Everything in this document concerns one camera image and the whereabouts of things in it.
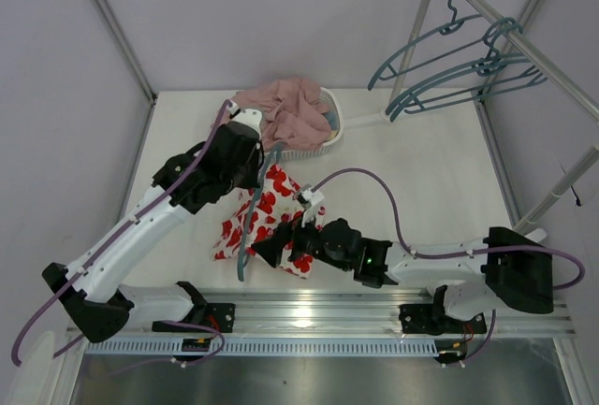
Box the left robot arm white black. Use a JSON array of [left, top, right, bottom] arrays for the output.
[[42, 113, 263, 343]]

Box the white slotted cable duct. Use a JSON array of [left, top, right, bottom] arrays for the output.
[[86, 337, 438, 357]]

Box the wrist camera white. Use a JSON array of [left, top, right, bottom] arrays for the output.
[[230, 108, 263, 135], [294, 184, 324, 227]]

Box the pink crumpled garment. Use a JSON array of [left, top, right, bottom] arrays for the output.
[[232, 78, 333, 151]]

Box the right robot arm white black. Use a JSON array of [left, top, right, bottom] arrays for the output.
[[251, 219, 554, 336]]

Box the metal clothes rack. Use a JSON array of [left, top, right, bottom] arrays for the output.
[[343, 0, 599, 247]]

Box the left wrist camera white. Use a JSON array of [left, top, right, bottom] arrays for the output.
[[230, 108, 263, 135]]

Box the aluminium frame post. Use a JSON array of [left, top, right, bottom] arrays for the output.
[[475, 99, 521, 225], [90, 0, 157, 105]]

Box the aluminium mounting rail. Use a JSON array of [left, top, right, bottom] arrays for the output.
[[65, 287, 577, 339]]

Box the teal hanger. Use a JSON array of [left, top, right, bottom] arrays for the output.
[[368, 14, 547, 123], [384, 18, 548, 123], [236, 142, 283, 282], [367, 0, 488, 93]]

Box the white laundry basket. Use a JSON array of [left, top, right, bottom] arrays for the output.
[[275, 86, 348, 164]]

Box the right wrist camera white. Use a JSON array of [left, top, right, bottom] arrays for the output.
[[294, 184, 324, 227]]

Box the red poppy print skirt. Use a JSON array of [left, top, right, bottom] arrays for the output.
[[212, 164, 302, 260]]

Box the left aluminium frame post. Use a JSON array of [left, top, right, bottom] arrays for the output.
[[90, 0, 157, 105]]

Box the right aluminium frame post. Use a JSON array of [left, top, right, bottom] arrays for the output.
[[475, 99, 521, 225]]

